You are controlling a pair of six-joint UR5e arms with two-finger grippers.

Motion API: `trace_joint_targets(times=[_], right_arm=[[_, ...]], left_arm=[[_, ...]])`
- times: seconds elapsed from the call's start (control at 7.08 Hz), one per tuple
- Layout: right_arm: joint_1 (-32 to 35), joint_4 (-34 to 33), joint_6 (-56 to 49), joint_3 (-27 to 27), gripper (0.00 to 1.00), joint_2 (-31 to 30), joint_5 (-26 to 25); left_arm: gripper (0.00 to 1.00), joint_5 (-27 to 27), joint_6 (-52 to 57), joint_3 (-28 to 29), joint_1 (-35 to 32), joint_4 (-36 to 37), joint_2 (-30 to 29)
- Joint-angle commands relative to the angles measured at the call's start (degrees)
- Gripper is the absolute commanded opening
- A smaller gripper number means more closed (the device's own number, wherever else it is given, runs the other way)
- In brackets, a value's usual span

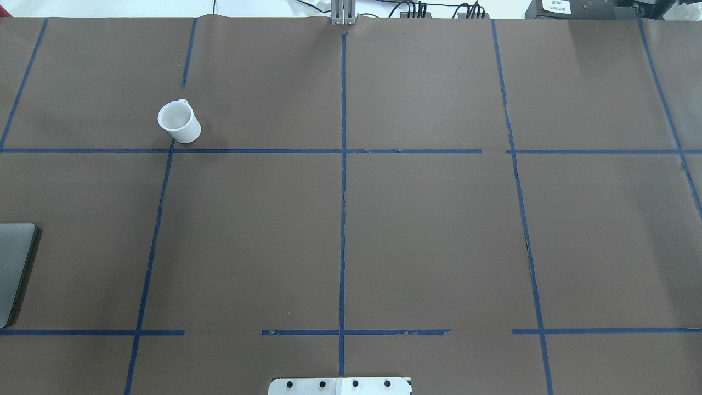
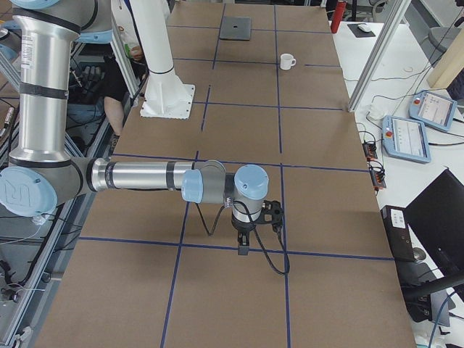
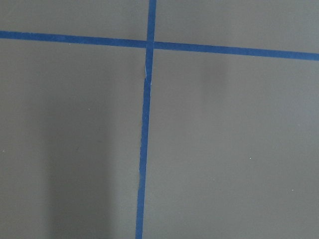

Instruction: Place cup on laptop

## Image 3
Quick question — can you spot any long vertical blue tape line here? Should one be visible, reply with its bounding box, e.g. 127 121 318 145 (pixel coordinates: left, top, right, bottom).
135 0 157 239

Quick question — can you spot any long horizontal blue tape line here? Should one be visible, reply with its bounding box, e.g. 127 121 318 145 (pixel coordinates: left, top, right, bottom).
0 30 319 61

